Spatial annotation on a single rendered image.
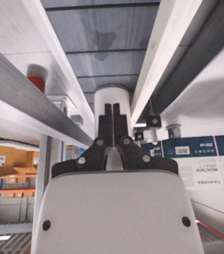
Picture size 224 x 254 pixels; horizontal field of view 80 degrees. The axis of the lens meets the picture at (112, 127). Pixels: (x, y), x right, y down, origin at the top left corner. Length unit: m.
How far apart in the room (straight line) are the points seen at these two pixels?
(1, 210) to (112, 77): 9.28
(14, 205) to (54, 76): 8.85
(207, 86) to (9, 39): 0.27
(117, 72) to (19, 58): 0.15
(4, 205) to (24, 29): 9.15
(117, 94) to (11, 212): 9.07
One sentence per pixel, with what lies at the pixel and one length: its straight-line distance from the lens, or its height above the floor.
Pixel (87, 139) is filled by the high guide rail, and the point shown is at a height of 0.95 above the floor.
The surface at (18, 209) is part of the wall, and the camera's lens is 9.00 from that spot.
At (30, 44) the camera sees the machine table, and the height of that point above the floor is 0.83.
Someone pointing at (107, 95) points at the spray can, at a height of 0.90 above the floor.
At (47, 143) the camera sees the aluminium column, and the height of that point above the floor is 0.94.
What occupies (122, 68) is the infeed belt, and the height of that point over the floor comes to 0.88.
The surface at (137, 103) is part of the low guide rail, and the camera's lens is 0.16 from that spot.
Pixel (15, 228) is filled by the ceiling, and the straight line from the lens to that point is 7.82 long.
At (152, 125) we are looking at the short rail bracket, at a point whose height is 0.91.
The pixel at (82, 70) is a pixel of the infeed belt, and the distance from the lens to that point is 0.17.
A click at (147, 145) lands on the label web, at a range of 0.52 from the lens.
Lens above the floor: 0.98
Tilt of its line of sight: 14 degrees down
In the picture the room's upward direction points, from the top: 178 degrees clockwise
